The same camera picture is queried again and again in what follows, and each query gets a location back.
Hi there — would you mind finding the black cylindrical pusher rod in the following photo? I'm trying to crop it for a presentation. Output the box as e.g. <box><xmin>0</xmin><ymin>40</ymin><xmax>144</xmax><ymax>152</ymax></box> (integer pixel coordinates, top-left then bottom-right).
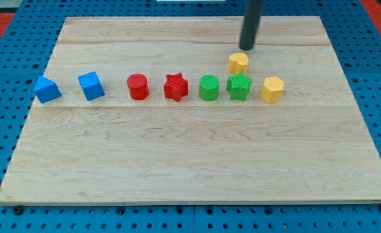
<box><xmin>239</xmin><ymin>0</ymin><xmax>265</xmax><ymax>51</ymax></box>

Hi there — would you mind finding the yellow heart block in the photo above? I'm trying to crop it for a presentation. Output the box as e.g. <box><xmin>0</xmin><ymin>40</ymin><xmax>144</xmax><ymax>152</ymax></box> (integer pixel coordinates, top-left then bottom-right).
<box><xmin>228</xmin><ymin>52</ymin><xmax>249</xmax><ymax>74</ymax></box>

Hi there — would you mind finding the green star block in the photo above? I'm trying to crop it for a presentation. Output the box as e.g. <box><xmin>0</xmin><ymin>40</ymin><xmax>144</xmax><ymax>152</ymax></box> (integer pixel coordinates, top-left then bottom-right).
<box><xmin>226</xmin><ymin>72</ymin><xmax>252</xmax><ymax>101</ymax></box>

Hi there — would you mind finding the yellow hexagon block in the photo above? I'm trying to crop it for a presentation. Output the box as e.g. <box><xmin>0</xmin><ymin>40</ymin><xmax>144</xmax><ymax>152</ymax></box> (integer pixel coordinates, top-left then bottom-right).
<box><xmin>260</xmin><ymin>76</ymin><xmax>285</xmax><ymax>104</ymax></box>

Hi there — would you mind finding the green cylinder block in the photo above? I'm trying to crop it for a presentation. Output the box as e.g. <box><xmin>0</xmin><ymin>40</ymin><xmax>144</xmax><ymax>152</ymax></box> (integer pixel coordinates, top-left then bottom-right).
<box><xmin>199</xmin><ymin>74</ymin><xmax>220</xmax><ymax>101</ymax></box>

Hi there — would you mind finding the red star block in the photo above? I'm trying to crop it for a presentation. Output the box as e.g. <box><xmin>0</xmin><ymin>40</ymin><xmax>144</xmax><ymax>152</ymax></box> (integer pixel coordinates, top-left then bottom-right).
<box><xmin>164</xmin><ymin>72</ymin><xmax>189</xmax><ymax>102</ymax></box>

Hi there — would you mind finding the red cylinder block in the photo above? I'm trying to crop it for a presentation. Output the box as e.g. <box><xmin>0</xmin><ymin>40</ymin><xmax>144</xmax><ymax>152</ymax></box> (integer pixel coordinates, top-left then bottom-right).
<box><xmin>127</xmin><ymin>73</ymin><xmax>149</xmax><ymax>100</ymax></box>

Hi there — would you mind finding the light wooden board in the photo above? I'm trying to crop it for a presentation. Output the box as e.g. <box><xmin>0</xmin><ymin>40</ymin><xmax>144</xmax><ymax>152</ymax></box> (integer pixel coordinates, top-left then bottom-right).
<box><xmin>0</xmin><ymin>16</ymin><xmax>381</xmax><ymax>206</ymax></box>

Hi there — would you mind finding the blue cube block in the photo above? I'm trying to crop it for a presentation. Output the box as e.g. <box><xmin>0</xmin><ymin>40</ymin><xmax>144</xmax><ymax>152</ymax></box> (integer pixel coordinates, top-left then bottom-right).
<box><xmin>78</xmin><ymin>71</ymin><xmax>105</xmax><ymax>100</ymax></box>

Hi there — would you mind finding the blue triangular prism block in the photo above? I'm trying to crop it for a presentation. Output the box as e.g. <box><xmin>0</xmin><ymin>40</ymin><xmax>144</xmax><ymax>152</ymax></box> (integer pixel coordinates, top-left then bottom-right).
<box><xmin>34</xmin><ymin>76</ymin><xmax>61</xmax><ymax>104</ymax></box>

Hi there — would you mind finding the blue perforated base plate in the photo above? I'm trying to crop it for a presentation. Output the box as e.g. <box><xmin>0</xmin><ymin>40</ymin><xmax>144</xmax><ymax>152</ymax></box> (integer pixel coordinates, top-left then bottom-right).
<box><xmin>0</xmin><ymin>0</ymin><xmax>381</xmax><ymax>232</ymax></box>

